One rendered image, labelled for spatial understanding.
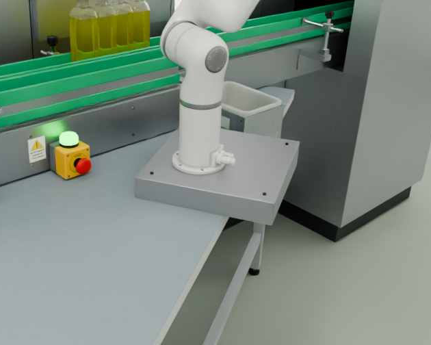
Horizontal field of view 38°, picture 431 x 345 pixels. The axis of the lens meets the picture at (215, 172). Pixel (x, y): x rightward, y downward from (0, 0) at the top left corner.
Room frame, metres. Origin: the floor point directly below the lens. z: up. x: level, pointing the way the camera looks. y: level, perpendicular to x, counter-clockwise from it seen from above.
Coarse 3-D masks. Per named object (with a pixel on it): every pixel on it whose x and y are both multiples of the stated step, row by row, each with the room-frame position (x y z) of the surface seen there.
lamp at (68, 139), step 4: (64, 132) 1.34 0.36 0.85; (68, 132) 1.34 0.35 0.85; (72, 132) 1.34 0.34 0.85; (60, 136) 1.33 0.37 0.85; (64, 136) 1.32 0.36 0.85; (68, 136) 1.32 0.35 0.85; (72, 136) 1.33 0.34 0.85; (76, 136) 1.33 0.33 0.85; (60, 140) 1.32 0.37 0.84; (64, 140) 1.32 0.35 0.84; (68, 140) 1.32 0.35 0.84; (72, 140) 1.32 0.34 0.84; (76, 140) 1.33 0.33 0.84; (60, 144) 1.32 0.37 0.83; (64, 144) 1.32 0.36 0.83; (68, 144) 1.32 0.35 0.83; (72, 144) 1.32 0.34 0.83; (76, 144) 1.33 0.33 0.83; (68, 148) 1.32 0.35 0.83
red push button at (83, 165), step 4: (80, 160) 1.29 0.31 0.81; (84, 160) 1.29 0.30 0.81; (88, 160) 1.30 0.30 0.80; (80, 164) 1.29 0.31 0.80; (84, 164) 1.29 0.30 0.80; (88, 164) 1.30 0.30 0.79; (76, 168) 1.28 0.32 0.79; (80, 168) 1.28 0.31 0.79; (84, 168) 1.29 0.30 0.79; (88, 168) 1.30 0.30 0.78; (80, 172) 1.29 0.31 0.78; (84, 172) 1.29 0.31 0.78
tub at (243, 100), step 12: (228, 84) 1.83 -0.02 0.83; (240, 84) 1.81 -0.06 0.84; (228, 96) 1.83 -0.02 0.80; (240, 96) 1.80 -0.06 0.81; (252, 96) 1.77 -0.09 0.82; (264, 96) 1.74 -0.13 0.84; (228, 108) 1.62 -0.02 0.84; (240, 108) 1.79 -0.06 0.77; (252, 108) 1.76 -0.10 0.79; (264, 108) 1.63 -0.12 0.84
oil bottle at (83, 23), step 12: (72, 12) 1.59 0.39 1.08; (84, 12) 1.57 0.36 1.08; (72, 24) 1.59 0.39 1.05; (84, 24) 1.57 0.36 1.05; (96, 24) 1.60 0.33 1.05; (72, 36) 1.59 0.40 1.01; (84, 36) 1.57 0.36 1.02; (96, 36) 1.59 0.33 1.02; (72, 48) 1.59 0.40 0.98; (84, 48) 1.57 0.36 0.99; (96, 48) 1.59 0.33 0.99; (72, 60) 1.59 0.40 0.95
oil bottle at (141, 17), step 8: (128, 0) 1.72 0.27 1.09; (136, 0) 1.71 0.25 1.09; (144, 0) 1.73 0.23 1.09; (136, 8) 1.69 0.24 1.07; (144, 8) 1.71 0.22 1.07; (136, 16) 1.69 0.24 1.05; (144, 16) 1.71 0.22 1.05; (136, 24) 1.69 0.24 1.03; (144, 24) 1.71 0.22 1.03; (136, 32) 1.69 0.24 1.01; (144, 32) 1.71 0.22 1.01; (136, 40) 1.69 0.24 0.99; (144, 40) 1.71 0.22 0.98; (136, 48) 1.69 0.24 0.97
